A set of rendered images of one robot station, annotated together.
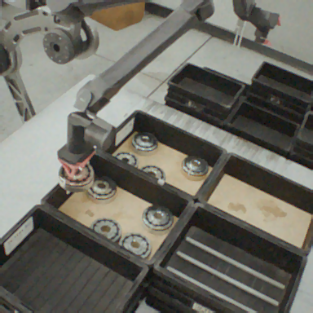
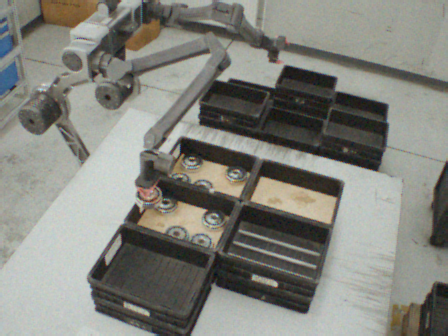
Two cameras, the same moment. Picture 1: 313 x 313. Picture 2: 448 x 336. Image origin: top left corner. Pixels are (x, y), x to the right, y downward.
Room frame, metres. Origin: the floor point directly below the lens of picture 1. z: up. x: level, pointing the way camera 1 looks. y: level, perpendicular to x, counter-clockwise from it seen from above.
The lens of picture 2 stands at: (-0.54, 0.06, 2.46)
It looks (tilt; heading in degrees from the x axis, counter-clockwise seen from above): 42 degrees down; 355
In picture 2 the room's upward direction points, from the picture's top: 5 degrees clockwise
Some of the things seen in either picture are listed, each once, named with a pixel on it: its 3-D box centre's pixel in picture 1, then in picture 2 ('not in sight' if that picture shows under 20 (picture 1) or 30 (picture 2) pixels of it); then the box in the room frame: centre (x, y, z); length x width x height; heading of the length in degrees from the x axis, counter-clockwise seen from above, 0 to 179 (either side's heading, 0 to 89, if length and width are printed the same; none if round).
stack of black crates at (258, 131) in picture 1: (256, 145); (289, 145); (2.07, -0.60, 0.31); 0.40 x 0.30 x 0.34; 70
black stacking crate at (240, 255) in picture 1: (229, 273); (275, 250); (0.74, -0.29, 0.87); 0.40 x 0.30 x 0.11; 69
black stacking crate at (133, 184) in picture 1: (116, 214); (182, 221); (0.88, 0.08, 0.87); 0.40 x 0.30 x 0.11; 69
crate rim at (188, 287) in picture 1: (234, 264); (277, 242); (0.74, -0.29, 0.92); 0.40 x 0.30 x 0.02; 69
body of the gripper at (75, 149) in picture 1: (77, 142); (147, 171); (0.86, 0.22, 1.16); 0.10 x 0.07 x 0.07; 158
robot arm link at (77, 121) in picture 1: (79, 125); (148, 160); (0.86, 0.21, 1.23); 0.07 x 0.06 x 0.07; 68
